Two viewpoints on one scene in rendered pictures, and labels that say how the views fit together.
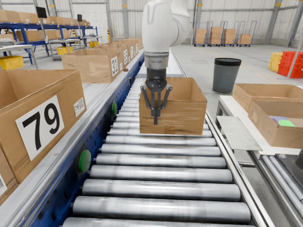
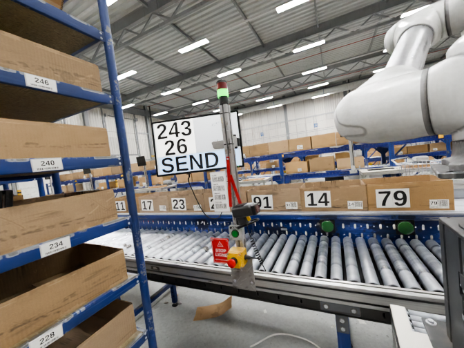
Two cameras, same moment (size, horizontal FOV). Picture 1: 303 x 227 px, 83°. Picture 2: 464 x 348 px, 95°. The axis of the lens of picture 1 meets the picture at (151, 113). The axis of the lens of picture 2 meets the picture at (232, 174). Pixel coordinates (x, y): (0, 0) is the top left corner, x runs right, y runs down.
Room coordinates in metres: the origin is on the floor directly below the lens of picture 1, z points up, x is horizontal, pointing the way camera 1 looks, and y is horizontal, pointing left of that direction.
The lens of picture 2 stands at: (0.04, -1.20, 1.28)
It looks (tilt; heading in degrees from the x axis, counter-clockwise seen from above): 3 degrees down; 113
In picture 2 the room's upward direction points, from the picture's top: 7 degrees counter-clockwise
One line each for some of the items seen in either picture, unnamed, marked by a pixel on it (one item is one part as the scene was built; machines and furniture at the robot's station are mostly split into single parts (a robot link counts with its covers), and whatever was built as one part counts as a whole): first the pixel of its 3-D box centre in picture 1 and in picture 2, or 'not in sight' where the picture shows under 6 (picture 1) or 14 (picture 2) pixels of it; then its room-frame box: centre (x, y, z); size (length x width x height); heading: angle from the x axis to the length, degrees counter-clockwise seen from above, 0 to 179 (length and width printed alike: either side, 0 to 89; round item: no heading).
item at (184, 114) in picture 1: (170, 101); not in sight; (0.87, -0.10, 0.83); 0.39 x 0.29 x 0.17; 177
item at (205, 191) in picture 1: (159, 189); (415, 263); (0.39, -0.03, 0.72); 0.52 x 0.05 x 0.05; 87
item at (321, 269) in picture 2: not in sight; (322, 255); (0.00, -0.01, 0.72); 0.52 x 0.05 x 0.05; 87
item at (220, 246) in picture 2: not in sight; (226, 250); (-0.43, -0.29, 0.85); 0.16 x 0.01 x 0.13; 177
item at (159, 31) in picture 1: (158, 27); not in sight; (0.67, -0.03, 1.19); 0.13 x 0.11 x 0.16; 152
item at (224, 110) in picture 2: not in sight; (235, 198); (-0.36, -0.27, 1.11); 0.12 x 0.05 x 0.88; 177
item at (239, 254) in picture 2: not in sight; (244, 258); (-0.32, -0.33, 0.84); 0.15 x 0.09 x 0.07; 177
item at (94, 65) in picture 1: (97, 63); not in sight; (1.26, 0.39, 0.96); 0.39 x 0.29 x 0.17; 177
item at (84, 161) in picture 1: (85, 161); (405, 228); (0.43, 0.21, 0.81); 0.07 x 0.01 x 0.07; 177
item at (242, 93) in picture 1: (272, 97); not in sight; (1.02, -0.76, 0.80); 0.38 x 0.28 x 0.10; 85
